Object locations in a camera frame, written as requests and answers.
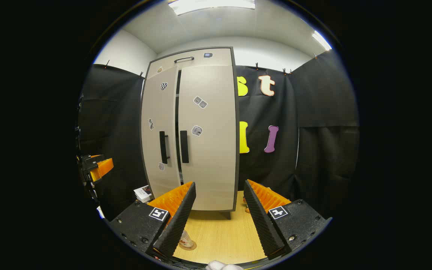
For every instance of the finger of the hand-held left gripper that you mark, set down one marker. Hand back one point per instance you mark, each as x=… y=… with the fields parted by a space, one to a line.
x=103 y=168

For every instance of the grey cabinet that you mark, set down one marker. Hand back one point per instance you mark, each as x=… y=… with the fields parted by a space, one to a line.
x=236 y=150

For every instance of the grey cabinet door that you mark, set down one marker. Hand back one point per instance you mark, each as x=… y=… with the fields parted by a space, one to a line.
x=212 y=168
x=163 y=112

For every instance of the grey cabinet drawer front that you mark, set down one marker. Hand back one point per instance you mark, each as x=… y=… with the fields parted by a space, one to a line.
x=219 y=60

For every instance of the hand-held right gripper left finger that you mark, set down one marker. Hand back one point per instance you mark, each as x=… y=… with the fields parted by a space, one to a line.
x=174 y=228

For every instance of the white cover book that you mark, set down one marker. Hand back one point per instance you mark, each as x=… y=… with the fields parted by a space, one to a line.
x=142 y=194

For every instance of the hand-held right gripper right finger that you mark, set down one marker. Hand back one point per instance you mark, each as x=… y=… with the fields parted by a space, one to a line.
x=263 y=225

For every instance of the narrow ceiling light panel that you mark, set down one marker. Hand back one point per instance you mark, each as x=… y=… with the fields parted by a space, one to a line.
x=321 y=40

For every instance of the penguin plush toy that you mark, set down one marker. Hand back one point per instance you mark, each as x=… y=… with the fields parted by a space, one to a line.
x=246 y=210

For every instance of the black backdrop cloth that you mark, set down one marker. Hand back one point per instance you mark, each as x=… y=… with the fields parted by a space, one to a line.
x=321 y=150

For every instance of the large ceiling light panel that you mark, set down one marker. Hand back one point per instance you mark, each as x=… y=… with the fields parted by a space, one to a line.
x=212 y=5

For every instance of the round brown coaster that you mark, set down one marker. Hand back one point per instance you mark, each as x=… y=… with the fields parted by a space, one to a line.
x=191 y=247

